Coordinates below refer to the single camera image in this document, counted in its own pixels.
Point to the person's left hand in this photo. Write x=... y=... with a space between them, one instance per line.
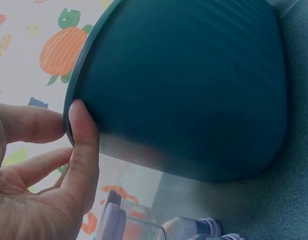
x=31 y=210

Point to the person's left thumb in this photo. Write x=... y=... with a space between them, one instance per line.
x=84 y=150

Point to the dark teal ribbed bowl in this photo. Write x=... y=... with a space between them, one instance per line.
x=189 y=90

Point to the clear glass jar purple lid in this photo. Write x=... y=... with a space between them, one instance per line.
x=191 y=226
x=141 y=226

